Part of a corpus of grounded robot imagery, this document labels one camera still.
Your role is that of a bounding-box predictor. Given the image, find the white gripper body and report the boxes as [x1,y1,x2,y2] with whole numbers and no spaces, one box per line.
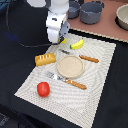
[46,12,70,44]

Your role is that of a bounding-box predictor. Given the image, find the yellow toy banana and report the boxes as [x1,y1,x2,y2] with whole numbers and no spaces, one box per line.
[70,38,84,49]

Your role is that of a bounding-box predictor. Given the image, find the toy bread loaf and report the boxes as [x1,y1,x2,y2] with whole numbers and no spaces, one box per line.
[35,53,56,66]

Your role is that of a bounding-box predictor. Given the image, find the red toy tomato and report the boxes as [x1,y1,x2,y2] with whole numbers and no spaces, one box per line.
[37,82,50,97]

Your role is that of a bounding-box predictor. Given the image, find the yellow butter block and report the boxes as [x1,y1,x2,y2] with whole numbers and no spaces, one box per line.
[58,37,66,43]

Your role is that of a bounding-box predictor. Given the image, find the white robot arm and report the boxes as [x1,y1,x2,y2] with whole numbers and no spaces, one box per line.
[25,0,70,44]

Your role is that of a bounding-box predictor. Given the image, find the left grey pot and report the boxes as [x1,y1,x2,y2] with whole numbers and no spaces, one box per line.
[68,1,80,19]

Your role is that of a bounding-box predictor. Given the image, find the grey pot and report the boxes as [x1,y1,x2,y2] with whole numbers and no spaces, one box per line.
[80,0,104,24]
[68,1,80,19]

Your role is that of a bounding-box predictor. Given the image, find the right grey pot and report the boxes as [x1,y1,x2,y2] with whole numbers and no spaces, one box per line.
[80,0,104,24]

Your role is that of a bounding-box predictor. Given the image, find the round wooden plate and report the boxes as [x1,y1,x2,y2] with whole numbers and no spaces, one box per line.
[57,55,84,78]

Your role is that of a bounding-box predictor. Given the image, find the pink mat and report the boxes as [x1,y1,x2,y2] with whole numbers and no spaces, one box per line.
[68,0,128,43]

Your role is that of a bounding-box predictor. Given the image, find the woven beige placemat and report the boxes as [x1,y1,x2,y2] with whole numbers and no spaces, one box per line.
[15,34,116,128]

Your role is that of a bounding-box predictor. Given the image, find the cream bowl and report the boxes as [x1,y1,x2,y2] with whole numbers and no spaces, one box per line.
[116,4,128,30]

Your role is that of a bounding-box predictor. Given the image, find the knife with wooden handle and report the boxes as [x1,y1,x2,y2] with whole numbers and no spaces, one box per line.
[59,49,99,63]

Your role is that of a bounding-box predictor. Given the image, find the fork with wooden handle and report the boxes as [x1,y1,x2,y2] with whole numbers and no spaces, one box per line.
[46,71,87,90]

